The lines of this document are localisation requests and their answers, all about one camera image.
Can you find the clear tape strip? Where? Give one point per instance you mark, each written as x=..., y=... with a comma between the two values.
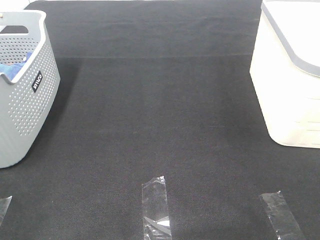
x=4, y=205
x=280, y=217
x=155, y=211

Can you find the right clear tape strip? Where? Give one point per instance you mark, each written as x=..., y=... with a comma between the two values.
x=280, y=217

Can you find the black table cloth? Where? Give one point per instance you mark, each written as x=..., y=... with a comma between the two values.
x=148, y=89

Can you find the grey perforated laundry basket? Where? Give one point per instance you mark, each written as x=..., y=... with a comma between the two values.
x=25, y=101

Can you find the cream white storage bin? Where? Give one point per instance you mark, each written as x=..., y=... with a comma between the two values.
x=285, y=71

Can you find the centre clear tape strip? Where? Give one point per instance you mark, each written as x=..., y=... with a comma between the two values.
x=155, y=211

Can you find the left clear tape strip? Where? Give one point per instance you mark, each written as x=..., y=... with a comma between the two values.
x=4, y=205

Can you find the blue cloth in basket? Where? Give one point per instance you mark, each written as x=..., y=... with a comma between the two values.
x=11, y=70

